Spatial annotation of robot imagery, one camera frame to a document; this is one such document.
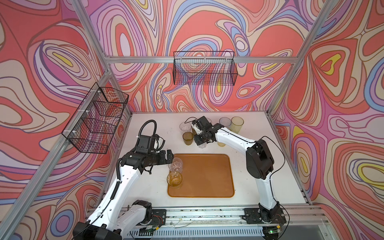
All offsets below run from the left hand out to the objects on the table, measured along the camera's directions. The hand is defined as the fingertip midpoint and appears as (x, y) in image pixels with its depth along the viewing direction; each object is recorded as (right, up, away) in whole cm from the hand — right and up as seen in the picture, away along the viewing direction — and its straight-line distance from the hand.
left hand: (167, 155), depth 77 cm
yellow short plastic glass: (+2, -15, +8) cm, 17 cm away
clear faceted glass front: (+19, +4, +7) cm, 21 cm away
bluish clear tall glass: (+35, +19, +20) cm, 44 cm away
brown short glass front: (+10, +8, +21) cm, 24 cm away
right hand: (+17, +6, +17) cm, 25 cm away
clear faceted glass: (+3, -8, +13) cm, 16 cm away
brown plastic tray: (+20, -14, +9) cm, 26 cm away
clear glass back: (+8, +15, +30) cm, 34 cm away
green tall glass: (+42, +17, +19) cm, 49 cm away
